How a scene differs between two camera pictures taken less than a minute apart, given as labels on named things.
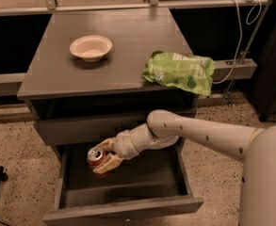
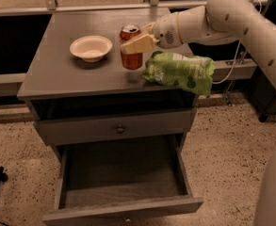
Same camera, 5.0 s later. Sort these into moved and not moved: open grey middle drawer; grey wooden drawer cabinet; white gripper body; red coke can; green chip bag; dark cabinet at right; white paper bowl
Moved: white gripper body; red coke can
Not moved: open grey middle drawer; grey wooden drawer cabinet; green chip bag; dark cabinet at right; white paper bowl
